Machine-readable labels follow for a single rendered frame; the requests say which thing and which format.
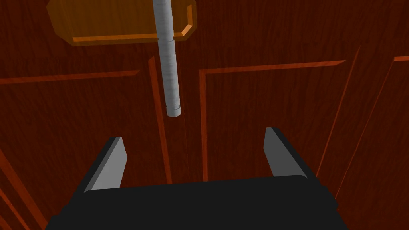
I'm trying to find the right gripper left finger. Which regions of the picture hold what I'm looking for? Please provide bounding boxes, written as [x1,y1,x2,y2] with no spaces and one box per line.
[79,136,128,194]

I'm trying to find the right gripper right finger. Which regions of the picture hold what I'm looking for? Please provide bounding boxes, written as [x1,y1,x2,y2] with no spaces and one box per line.
[263,127,317,179]

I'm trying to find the dark red wooden door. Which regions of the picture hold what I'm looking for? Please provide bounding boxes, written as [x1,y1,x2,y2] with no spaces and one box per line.
[0,0,409,230]

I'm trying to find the grey bar door handle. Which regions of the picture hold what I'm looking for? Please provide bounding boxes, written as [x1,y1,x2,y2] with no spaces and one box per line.
[152,0,182,118]

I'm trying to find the orange wooden handle plate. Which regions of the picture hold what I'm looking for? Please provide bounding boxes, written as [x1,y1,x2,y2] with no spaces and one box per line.
[46,0,197,47]

